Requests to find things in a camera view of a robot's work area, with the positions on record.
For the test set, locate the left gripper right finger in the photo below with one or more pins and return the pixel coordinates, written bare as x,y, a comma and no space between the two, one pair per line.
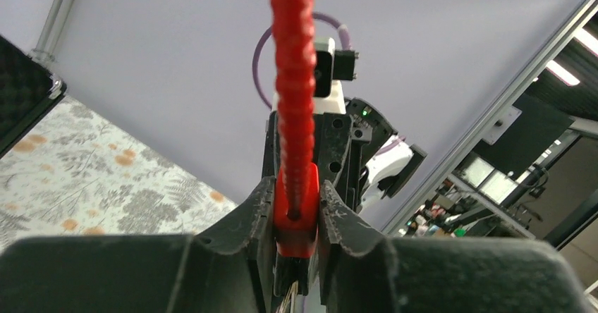
363,270

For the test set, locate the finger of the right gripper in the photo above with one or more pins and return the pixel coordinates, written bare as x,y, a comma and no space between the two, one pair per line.
338,153
271,160

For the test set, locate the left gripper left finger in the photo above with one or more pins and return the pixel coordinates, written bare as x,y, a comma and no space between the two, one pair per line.
226,268

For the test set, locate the red cable lock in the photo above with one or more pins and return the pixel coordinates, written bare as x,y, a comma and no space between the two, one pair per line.
296,200

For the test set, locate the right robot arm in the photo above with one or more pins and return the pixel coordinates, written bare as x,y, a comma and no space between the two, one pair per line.
387,161

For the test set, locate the floral table mat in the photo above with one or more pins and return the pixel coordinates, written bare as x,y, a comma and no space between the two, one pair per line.
76,173

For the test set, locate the black poker chip case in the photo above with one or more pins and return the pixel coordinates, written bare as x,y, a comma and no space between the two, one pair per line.
28,93

